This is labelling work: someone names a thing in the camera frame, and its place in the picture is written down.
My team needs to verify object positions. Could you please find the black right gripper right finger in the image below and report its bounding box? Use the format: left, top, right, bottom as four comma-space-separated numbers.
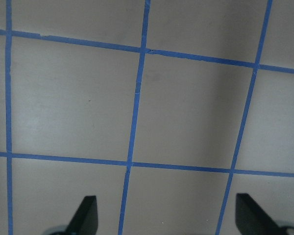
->
235, 193, 284, 235

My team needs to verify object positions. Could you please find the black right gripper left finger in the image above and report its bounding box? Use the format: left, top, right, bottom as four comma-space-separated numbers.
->
66, 196, 98, 235

